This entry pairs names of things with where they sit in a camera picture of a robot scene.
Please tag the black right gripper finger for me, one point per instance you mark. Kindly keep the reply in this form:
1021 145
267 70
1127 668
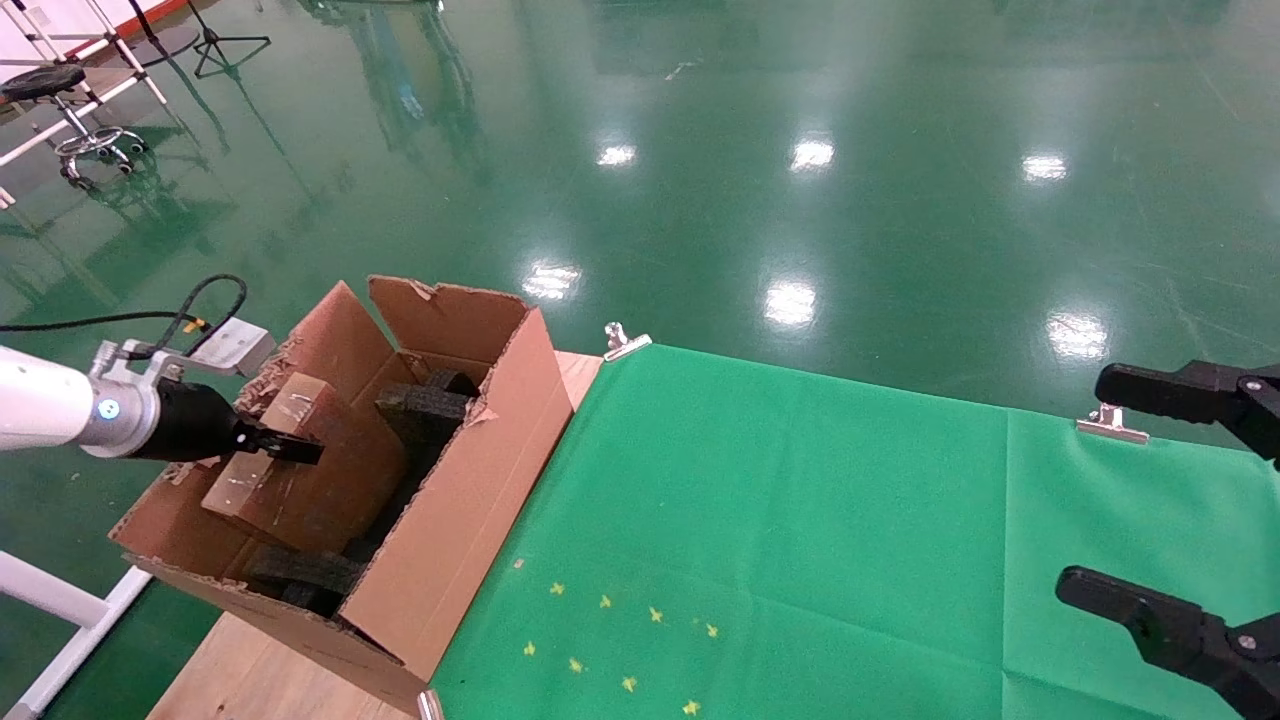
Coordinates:
1200 650
1190 388

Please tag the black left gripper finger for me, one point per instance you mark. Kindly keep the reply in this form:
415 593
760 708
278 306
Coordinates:
285 447

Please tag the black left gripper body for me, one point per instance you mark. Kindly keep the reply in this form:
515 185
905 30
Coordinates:
190 425

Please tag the small brown cardboard box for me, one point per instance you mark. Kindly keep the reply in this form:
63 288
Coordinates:
320 490

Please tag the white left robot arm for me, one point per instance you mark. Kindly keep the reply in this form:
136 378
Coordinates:
40 400

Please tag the large open brown carton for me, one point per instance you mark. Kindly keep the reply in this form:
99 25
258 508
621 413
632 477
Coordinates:
470 500

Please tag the silver metal clip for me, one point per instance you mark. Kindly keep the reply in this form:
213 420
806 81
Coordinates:
430 707
1110 425
622 345

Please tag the black foam block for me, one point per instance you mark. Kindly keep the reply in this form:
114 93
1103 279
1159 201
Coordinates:
455 381
420 415
300 572

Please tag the black round stool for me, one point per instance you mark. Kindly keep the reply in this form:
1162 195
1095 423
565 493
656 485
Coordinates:
40 82

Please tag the black microphone stand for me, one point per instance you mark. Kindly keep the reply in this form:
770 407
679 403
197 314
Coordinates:
207 36

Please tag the green table cloth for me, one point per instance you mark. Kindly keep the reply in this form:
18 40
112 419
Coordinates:
800 520

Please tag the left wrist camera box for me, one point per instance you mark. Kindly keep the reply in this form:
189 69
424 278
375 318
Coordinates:
235 347

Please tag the white metal pedestal stand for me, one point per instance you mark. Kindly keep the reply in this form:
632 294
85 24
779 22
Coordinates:
60 600

